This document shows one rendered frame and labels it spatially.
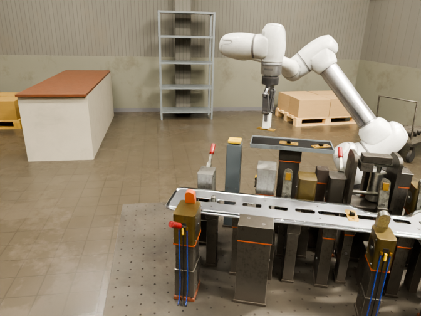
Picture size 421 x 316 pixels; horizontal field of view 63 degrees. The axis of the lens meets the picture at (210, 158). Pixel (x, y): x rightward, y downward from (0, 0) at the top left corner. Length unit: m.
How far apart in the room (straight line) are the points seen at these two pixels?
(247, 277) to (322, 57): 1.25
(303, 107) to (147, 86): 3.11
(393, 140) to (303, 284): 0.93
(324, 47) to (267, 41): 0.59
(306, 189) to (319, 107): 5.27
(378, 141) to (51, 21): 6.41
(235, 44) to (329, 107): 5.38
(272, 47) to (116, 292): 1.15
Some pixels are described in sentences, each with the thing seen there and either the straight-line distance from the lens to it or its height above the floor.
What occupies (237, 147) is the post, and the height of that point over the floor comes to 1.13.
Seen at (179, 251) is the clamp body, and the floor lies 0.92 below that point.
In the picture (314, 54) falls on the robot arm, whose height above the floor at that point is 1.53.
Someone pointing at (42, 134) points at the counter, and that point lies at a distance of 4.82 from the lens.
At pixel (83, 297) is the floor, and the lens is 2.54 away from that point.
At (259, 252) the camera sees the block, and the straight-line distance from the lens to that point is 1.24.
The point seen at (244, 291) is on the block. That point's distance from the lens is 1.35.
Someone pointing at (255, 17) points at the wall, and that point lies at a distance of 7.47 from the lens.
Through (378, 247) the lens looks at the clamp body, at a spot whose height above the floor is 1.02.
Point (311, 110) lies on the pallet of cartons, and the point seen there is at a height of 0.29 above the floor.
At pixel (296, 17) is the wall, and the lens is 7.74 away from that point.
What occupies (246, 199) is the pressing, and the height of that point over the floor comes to 1.00.
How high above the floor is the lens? 1.65
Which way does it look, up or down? 21 degrees down
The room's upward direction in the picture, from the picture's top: 1 degrees clockwise
